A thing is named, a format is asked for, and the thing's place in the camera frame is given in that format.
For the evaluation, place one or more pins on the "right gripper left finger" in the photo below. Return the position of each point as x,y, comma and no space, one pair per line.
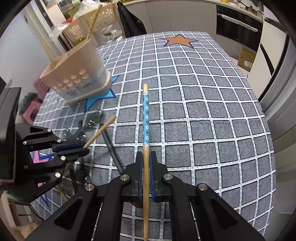
93,214

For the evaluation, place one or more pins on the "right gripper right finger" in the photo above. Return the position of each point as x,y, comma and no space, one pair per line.
197,212

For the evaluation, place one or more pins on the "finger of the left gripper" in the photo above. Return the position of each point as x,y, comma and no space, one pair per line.
67,146
71,155

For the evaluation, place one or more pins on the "plain wooden chopstick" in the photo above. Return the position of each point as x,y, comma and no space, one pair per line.
95,136

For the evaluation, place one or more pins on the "grey utensil handle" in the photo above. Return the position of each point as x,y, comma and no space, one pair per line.
116,159

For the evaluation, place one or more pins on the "blue patterned wooden chopstick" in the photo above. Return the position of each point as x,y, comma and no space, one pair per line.
145,159

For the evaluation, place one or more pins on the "short pink plastic stool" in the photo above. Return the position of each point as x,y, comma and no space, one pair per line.
30,114

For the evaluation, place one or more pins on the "beige utensil holder caddy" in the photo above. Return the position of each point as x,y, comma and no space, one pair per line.
78,74

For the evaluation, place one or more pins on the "grey checked star tablecloth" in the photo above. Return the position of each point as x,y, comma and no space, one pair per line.
206,124

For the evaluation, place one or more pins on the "beige plastic laundry basket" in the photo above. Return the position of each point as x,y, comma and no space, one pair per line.
98,21

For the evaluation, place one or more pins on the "cardboard box on floor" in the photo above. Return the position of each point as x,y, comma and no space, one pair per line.
246,58

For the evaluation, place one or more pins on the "black built-in oven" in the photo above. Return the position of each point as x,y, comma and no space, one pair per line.
238,27

